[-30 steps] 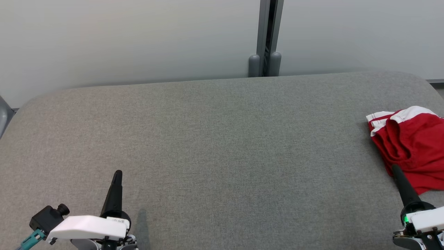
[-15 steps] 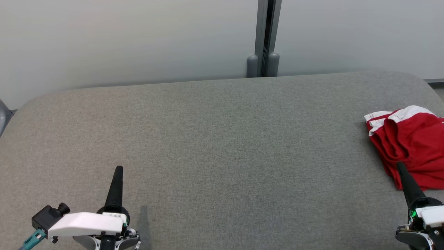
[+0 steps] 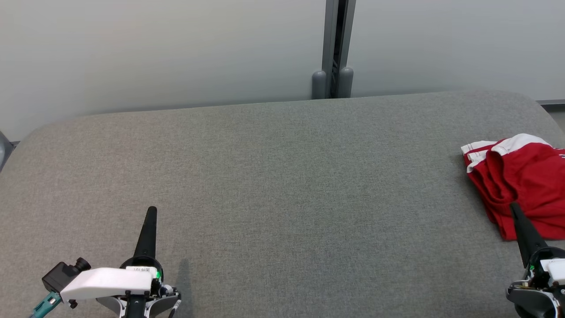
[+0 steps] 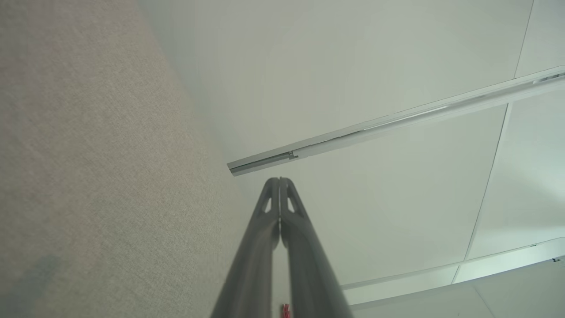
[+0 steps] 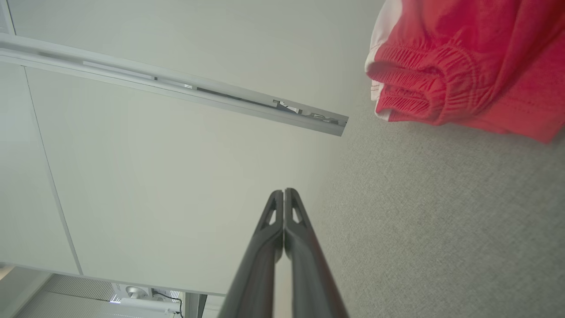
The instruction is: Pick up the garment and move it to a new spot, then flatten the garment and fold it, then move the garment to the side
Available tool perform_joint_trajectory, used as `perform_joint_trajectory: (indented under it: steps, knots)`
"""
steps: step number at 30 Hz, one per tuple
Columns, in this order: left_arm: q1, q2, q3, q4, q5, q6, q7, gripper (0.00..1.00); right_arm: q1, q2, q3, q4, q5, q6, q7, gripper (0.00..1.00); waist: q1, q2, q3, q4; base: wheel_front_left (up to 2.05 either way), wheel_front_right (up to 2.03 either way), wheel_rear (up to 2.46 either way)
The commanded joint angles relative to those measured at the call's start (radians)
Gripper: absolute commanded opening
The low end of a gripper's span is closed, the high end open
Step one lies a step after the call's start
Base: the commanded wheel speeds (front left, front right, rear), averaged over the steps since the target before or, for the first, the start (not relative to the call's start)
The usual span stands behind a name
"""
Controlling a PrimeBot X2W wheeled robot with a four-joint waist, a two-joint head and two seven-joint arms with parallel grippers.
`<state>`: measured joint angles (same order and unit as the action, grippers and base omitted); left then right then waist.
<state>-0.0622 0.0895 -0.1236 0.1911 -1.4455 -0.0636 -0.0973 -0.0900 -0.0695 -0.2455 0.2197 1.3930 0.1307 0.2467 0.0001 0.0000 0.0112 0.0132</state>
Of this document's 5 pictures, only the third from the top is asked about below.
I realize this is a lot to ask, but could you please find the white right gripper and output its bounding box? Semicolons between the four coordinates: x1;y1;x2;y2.
505;202;565;318

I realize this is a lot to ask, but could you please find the grey metal partition post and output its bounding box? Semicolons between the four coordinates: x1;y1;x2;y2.
312;0;356;100

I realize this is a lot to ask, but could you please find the teal cable connector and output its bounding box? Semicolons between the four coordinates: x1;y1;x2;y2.
30;291;62;318

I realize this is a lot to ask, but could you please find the red Bulls basketball jersey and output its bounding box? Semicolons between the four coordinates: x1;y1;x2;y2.
461;140;565;241

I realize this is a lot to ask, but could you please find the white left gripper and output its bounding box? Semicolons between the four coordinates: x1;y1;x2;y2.
60;206;181;318

